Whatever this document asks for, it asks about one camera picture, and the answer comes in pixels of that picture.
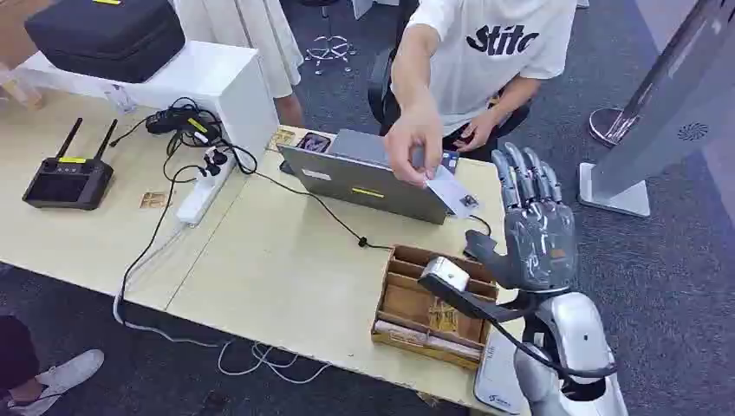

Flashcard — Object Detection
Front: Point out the person's right hand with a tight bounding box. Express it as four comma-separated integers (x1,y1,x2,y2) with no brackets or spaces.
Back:
382,108,445,188

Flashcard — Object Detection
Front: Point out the person's left hand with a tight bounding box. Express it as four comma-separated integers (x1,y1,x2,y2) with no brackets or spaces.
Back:
453,111,503,154

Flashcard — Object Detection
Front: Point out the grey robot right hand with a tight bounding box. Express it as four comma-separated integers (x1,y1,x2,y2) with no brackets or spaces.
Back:
464,142,579,294

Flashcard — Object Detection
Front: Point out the white card with small print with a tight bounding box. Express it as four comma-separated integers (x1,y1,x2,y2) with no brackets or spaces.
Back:
425,166,482,220

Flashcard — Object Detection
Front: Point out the grey laptop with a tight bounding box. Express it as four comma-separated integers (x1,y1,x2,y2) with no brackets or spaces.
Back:
277,128,462,226

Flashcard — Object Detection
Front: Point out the black phone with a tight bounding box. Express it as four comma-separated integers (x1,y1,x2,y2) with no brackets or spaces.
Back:
296,131,333,154

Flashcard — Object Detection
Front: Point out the chrome chair base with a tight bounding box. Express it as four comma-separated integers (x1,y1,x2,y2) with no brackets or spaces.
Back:
302,34,358,76

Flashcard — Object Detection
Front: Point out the printed card in brown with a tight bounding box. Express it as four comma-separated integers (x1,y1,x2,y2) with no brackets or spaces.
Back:
426,302,460,335

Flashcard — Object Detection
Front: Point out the round chrome base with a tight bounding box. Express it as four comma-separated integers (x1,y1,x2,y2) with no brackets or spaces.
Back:
588,107,642,148

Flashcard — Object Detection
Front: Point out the white flat device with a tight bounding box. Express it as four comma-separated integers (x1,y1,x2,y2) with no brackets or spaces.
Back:
472,329,527,416

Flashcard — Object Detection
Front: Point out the wooden card box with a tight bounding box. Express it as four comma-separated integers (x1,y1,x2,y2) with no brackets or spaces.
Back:
370,244,500,372

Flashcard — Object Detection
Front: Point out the pale card stack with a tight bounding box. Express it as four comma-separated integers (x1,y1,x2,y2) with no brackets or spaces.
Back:
374,319,485,361

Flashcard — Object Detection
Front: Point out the standing person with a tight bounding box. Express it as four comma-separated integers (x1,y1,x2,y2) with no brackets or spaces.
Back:
171,0,307,128

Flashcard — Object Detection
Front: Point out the grey display stand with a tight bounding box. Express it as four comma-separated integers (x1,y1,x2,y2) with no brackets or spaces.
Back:
576,0,735,219

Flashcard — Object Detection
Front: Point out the black plug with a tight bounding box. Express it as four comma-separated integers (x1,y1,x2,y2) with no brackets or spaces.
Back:
197,147,230,178

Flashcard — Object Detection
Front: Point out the white cabinet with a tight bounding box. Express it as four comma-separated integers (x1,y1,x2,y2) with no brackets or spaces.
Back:
16,40,281,169

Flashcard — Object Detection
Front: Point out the white power strip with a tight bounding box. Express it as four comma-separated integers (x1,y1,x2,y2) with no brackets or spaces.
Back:
174,150,237,227

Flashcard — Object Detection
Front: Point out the black power adapter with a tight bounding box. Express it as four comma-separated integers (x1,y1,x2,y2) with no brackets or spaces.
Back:
144,107,223,146

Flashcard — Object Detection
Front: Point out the black carrying case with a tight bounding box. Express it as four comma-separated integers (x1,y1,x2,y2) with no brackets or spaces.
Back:
23,0,187,85

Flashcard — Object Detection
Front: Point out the black controller with antennas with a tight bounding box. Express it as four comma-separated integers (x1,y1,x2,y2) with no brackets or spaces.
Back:
22,117,120,211

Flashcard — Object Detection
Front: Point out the person's pale shoe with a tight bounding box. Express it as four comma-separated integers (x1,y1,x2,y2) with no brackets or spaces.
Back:
6,348,107,416

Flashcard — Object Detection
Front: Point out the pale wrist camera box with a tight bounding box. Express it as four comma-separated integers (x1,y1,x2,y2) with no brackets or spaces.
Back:
421,256,472,294

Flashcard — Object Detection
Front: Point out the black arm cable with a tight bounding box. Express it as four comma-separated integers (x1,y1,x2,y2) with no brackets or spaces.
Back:
423,276,619,381

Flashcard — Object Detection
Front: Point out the black laptop cable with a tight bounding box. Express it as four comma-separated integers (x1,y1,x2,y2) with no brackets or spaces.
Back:
220,140,494,251

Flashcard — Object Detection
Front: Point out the white floor cable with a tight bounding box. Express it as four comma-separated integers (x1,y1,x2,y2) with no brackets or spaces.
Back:
112,226,335,386

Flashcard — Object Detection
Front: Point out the black cable to floor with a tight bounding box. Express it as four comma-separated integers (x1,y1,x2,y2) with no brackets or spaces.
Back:
113,163,208,322

